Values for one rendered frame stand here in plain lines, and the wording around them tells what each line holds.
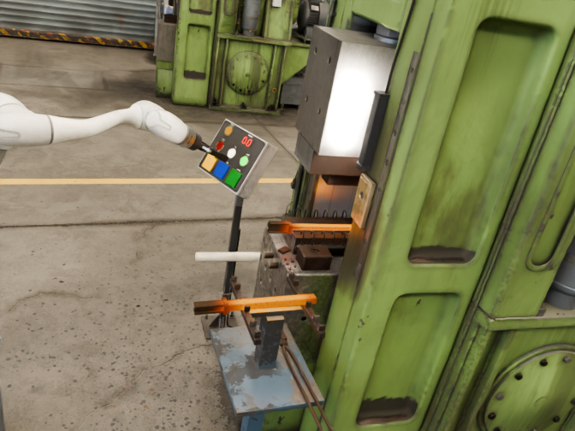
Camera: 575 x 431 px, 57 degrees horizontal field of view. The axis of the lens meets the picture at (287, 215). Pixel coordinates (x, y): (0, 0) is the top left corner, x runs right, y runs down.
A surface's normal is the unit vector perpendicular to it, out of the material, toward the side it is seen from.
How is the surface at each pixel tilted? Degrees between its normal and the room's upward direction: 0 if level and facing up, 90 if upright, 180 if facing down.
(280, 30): 79
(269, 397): 0
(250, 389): 0
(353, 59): 90
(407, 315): 90
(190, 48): 90
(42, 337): 0
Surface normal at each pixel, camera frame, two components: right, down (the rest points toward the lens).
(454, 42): 0.27, 0.46
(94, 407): 0.17, -0.88
